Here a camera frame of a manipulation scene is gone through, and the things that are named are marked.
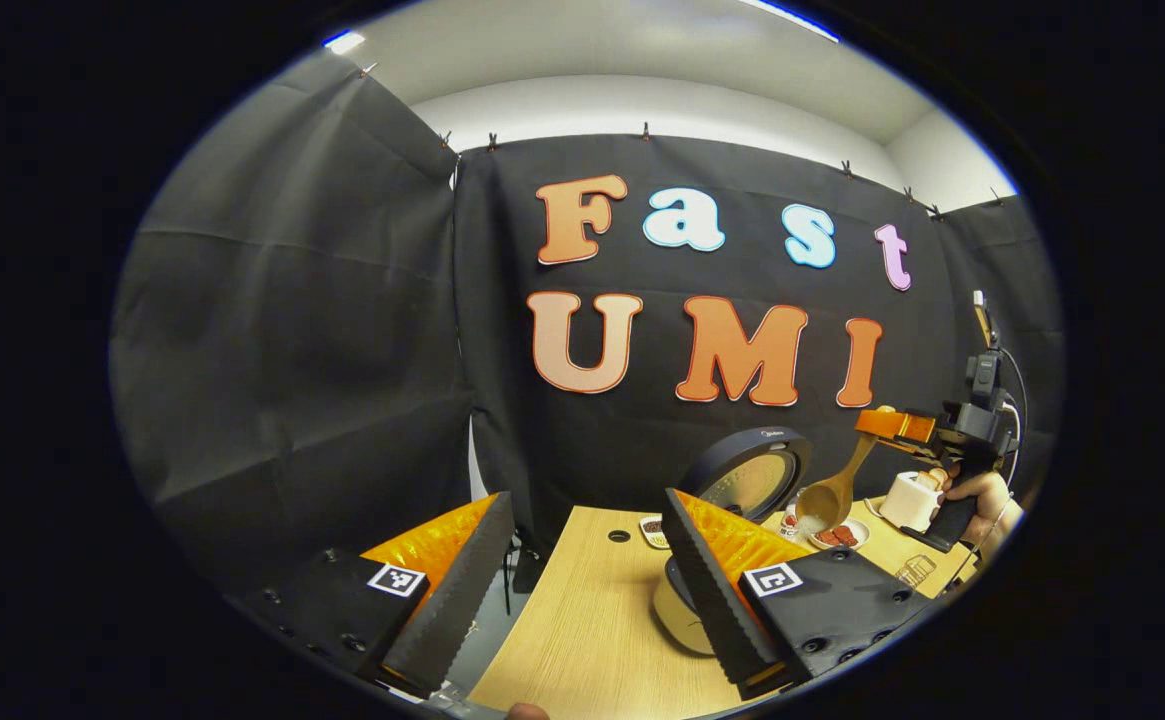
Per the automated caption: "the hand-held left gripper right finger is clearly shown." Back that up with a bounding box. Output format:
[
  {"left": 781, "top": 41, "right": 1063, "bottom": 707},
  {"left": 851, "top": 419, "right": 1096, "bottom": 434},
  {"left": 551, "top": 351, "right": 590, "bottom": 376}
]
[{"left": 662, "top": 488, "right": 933, "bottom": 699}]

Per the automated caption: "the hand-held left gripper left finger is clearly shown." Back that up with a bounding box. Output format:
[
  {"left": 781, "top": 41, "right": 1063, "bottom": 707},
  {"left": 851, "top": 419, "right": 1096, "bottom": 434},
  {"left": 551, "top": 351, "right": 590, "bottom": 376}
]
[{"left": 225, "top": 492, "right": 516, "bottom": 701}]

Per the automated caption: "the wooden spoon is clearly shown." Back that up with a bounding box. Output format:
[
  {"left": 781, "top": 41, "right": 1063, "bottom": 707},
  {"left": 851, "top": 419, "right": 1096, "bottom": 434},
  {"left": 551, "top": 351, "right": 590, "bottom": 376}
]
[{"left": 795, "top": 405, "right": 898, "bottom": 529}]

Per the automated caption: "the black rice cooker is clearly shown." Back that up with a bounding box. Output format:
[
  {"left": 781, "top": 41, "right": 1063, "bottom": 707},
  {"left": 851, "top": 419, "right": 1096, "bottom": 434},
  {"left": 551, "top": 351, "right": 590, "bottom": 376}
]
[{"left": 652, "top": 427, "right": 814, "bottom": 656}]

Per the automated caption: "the thin black floor stand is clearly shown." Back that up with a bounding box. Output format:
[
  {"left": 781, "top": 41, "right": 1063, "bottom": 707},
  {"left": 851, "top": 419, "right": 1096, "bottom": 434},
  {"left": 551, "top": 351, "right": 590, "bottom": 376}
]
[{"left": 502, "top": 530, "right": 533, "bottom": 616}]

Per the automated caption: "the white toaster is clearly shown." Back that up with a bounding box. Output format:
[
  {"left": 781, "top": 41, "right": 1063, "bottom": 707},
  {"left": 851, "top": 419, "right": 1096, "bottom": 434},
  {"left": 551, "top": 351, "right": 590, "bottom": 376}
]
[{"left": 879, "top": 470, "right": 948, "bottom": 533}]

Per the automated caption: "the white round plate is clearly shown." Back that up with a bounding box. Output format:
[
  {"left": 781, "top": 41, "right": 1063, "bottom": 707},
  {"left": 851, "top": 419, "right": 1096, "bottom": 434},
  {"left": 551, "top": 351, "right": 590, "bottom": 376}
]
[{"left": 807, "top": 518, "right": 870, "bottom": 552}]

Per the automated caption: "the black backdrop cloth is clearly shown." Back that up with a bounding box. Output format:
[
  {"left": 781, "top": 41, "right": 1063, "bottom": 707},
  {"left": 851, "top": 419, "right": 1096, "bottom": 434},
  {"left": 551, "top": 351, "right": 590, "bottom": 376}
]
[{"left": 110, "top": 50, "right": 1065, "bottom": 591}]

